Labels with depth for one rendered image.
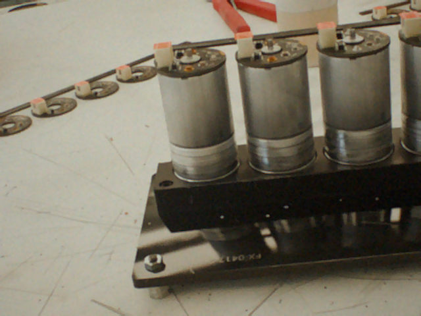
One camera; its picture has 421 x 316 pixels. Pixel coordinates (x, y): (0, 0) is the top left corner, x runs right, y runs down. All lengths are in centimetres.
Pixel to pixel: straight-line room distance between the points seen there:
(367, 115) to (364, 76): 1
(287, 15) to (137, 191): 15
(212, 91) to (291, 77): 3
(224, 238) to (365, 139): 6
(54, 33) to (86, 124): 18
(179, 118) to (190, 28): 26
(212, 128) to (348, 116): 5
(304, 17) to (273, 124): 16
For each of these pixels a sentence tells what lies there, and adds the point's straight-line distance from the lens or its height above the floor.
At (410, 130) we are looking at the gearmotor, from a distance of 27.
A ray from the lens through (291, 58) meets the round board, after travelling 25.
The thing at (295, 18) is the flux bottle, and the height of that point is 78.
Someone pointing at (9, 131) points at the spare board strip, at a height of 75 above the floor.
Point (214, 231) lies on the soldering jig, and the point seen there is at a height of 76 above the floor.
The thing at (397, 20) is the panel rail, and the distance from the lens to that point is 28.
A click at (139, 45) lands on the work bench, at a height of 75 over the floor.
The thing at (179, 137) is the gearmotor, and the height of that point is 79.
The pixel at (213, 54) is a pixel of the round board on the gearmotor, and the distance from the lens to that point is 27.
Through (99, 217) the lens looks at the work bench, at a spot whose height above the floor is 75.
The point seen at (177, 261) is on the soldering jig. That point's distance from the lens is 25.
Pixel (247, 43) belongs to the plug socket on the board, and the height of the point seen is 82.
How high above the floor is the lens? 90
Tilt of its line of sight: 26 degrees down
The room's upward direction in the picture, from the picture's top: 8 degrees counter-clockwise
